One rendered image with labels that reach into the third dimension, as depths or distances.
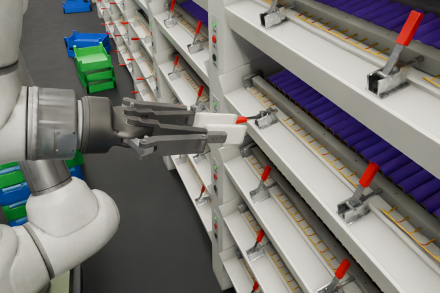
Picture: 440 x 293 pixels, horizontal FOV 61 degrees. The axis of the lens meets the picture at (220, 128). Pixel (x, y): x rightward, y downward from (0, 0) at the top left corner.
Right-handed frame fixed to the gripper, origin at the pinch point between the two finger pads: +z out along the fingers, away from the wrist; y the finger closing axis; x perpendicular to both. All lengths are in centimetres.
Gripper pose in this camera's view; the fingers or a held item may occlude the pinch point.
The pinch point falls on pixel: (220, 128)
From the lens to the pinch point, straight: 56.7
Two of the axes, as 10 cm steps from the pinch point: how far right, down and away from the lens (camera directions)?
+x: 2.4, -8.6, -4.4
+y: 3.7, 5.0, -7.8
